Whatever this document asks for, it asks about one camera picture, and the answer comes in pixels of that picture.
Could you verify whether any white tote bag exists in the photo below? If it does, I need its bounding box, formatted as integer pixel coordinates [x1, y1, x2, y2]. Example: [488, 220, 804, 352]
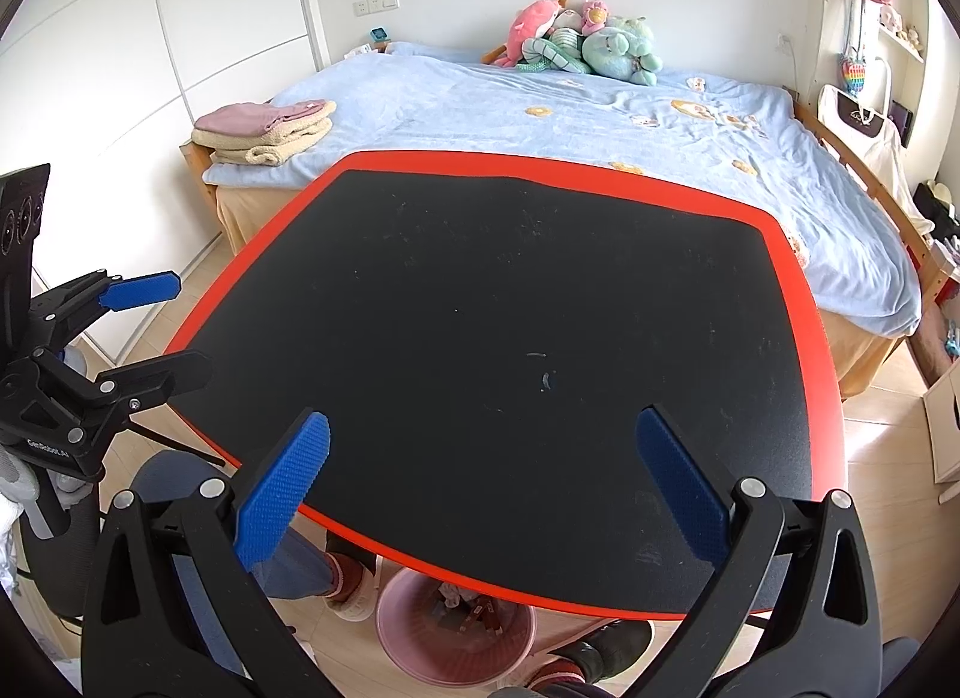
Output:
[816, 82, 905, 146]

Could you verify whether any wooden bed frame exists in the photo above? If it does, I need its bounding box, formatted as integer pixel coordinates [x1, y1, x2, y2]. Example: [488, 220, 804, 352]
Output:
[180, 92, 960, 318]

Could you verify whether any pink plush toy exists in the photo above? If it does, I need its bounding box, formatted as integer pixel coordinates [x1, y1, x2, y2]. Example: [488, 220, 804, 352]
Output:
[494, 0, 565, 70]

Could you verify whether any white sliding wardrobe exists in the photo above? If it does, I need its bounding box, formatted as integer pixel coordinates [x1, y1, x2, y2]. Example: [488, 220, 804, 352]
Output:
[0, 0, 332, 363]

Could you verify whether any striped green plush toy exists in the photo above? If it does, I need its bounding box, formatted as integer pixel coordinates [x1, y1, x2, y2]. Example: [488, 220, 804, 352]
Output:
[517, 28, 594, 76]

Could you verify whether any teal plush bear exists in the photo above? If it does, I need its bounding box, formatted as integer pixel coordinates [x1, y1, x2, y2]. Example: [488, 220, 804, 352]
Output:
[580, 15, 665, 86]

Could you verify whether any pink folded towel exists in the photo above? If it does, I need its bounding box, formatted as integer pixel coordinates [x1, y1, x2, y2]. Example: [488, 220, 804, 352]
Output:
[193, 99, 338, 137]

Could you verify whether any black table red edge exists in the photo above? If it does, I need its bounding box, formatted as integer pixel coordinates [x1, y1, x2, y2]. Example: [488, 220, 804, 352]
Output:
[213, 182, 912, 399]

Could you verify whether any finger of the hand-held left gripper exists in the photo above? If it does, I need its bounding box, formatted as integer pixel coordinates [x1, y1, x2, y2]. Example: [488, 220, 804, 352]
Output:
[28, 348, 214, 431]
[28, 267, 182, 341]

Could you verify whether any person's right leg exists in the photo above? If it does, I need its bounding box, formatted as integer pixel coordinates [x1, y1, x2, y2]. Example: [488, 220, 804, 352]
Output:
[523, 618, 655, 698]

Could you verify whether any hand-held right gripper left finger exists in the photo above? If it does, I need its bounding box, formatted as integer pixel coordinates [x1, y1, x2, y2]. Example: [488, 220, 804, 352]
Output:
[81, 409, 332, 698]

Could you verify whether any white drawer cabinet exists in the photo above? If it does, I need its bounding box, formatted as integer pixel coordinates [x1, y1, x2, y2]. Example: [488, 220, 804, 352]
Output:
[925, 366, 960, 506]

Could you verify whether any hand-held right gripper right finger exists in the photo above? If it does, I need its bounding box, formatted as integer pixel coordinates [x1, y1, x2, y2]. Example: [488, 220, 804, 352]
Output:
[634, 404, 884, 698]

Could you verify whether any white wall shelf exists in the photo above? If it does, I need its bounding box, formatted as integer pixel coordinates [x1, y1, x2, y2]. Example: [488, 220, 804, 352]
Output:
[823, 0, 932, 131]

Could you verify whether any bed with light-blue cover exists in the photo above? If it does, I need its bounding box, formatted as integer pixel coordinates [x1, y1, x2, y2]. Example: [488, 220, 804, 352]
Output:
[204, 40, 923, 338]

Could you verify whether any pink trash bin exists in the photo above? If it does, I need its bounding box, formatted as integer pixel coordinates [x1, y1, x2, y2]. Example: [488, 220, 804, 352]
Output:
[374, 566, 538, 685]

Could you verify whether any person's left forearm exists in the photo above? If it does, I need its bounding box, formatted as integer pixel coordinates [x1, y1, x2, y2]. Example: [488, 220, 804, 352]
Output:
[18, 503, 107, 621]

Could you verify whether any beige folded towel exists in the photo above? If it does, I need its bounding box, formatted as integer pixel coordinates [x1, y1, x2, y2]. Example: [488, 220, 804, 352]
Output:
[190, 116, 335, 167]

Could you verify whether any rainbow pouch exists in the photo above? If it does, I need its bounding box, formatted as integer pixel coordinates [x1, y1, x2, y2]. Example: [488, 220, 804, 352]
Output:
[838, 52, 872, 97]

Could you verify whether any person's left hand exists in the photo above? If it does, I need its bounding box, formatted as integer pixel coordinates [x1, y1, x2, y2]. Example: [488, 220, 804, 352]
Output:
[0, 443, 92, 543]

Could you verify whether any cream and black hat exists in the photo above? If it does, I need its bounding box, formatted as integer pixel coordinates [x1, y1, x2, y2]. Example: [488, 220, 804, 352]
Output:
[913, 177, 960, 236]

